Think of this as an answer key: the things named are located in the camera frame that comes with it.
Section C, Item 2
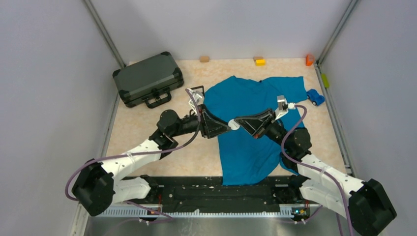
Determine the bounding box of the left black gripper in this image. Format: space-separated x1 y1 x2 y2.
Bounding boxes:
171 104 231 139

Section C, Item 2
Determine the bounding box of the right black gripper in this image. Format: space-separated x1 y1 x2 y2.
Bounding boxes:
235 107 291 150

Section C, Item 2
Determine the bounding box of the blue t-shirt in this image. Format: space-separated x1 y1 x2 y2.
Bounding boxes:
204 76 307 185

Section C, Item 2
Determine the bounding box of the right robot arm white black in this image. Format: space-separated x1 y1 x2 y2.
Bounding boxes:
230 109 397 236

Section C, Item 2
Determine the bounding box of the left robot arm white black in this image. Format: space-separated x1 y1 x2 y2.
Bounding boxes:
65 104 240 216

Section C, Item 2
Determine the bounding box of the black rectangular brooch holder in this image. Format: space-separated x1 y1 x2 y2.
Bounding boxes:
190 85 205 98

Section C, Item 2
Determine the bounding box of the yellow block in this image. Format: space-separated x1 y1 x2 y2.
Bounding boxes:
255 59 266 66

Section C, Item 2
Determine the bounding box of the blue toy car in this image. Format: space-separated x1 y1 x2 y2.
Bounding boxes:
306 89 325 106

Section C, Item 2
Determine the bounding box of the tan wooden block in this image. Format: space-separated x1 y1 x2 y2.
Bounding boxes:
199 56 210 63

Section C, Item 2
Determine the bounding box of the dark green hard case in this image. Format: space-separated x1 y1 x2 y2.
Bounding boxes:
112 51 184 109

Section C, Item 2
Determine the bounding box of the green marker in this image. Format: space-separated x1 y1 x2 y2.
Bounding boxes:
321 73 330 89

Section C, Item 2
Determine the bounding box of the orange toy block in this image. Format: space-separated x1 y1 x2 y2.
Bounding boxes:
305 54 315 66

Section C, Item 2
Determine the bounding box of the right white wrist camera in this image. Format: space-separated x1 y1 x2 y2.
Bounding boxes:
275 95 296 120

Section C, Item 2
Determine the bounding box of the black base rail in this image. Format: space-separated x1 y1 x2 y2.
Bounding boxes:
131 176 305 213

